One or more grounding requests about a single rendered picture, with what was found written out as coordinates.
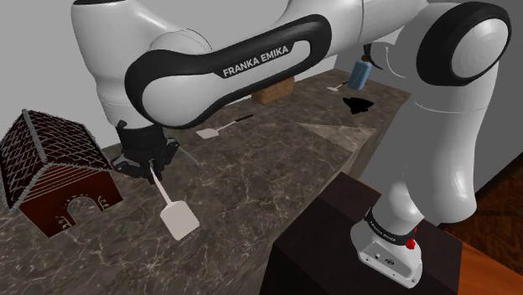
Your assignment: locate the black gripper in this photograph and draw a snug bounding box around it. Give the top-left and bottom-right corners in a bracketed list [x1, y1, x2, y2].
[111, 120, 182, 182]

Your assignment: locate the brown gingerbread house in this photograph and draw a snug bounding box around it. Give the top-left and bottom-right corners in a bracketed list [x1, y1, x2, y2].
[0, 108, 124, 239]

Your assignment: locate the brown woven block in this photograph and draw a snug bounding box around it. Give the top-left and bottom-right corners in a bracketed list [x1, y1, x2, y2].
[251, 75, 296, 106]

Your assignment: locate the dark robot stand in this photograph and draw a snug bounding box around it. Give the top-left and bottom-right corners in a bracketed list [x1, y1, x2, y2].
[258, 171, 463, 295]

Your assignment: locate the small white spatula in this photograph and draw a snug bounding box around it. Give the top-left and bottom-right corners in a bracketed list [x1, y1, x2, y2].
[326, 80, 350, 93]

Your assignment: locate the black flat object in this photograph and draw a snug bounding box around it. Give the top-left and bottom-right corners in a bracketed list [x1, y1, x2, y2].
[341, 96, 375, 116]

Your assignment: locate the blue spray bottle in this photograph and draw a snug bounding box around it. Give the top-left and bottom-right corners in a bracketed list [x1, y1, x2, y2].
[346, 54, 373, 91]

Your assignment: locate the white spatula with black handle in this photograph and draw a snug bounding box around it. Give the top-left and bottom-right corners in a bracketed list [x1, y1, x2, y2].
[195, 113, 255, 141]

